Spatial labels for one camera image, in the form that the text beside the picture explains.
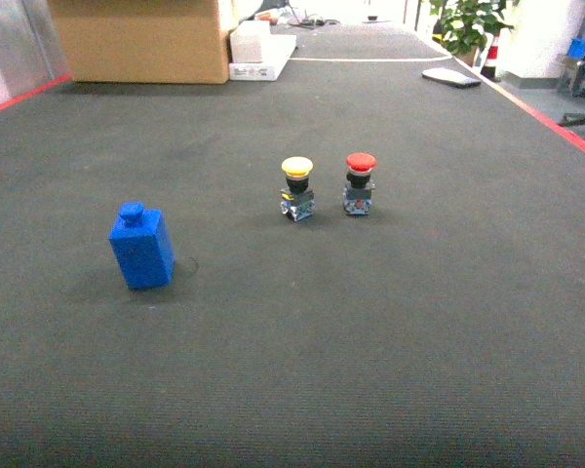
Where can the yellow mushroom push button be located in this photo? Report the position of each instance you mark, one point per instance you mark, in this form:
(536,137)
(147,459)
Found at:
(297,200)

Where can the small white box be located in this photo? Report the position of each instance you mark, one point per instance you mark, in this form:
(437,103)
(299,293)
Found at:
(249,41)

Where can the green potted plant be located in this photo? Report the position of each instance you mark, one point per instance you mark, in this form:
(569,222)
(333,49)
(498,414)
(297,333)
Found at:
(462,27)

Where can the red mushroom push button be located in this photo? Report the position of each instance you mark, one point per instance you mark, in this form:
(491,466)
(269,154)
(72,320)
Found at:
(359,186)

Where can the large cardboard box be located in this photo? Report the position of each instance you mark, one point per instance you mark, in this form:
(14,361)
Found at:
(150,42)

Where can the flat white box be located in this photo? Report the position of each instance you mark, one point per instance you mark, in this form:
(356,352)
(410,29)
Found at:
(279,49)

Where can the blue rectangular plastic part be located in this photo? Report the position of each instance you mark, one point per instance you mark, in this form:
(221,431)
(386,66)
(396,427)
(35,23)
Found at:
(142,247)

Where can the red white traffic cone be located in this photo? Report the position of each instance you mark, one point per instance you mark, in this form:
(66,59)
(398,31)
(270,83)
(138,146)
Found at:
(488,69)

